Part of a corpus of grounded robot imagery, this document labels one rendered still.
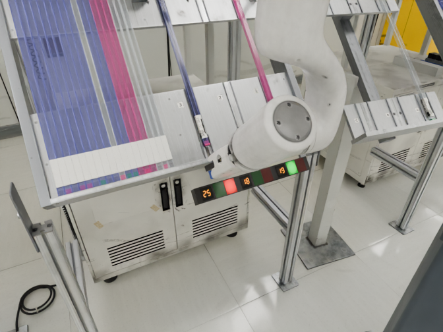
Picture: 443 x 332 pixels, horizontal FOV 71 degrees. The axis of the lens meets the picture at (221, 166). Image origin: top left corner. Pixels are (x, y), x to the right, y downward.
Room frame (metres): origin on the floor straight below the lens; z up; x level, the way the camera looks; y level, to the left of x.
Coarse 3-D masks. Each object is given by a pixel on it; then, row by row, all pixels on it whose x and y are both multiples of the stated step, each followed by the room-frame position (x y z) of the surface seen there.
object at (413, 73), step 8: (384, 0) 1.15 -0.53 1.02; (384, 8) 1.13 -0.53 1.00; (392, 24) 1.08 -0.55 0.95; (392, 32) 1.07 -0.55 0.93; (400, 40) 1.04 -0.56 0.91; (400, 48) 1.02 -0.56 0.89; (408, 56) 1.00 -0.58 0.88; (408, 64) 0.98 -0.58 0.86; (416, 80) 0.94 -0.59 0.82; (416, 88) 0.93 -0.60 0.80; (424, 96) 0.90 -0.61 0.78
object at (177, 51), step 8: (160, 0) 0.91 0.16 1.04; (160, 8) 0.91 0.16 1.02; (168, 16) 0.89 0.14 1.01; (168, 24) 0.87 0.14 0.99; (168, 32) 0.86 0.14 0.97; (176, 40) 0.85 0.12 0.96; (176, 48) 0.83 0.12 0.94; (176, 56) 0.82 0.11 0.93; (184, 64) 0.81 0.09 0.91; (184, 72) 0.79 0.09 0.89; (184, 80) 0.77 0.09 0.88; (192, 96) 0.75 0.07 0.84; (192, 104) 0.73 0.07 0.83; (192, 112) 0.73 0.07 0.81
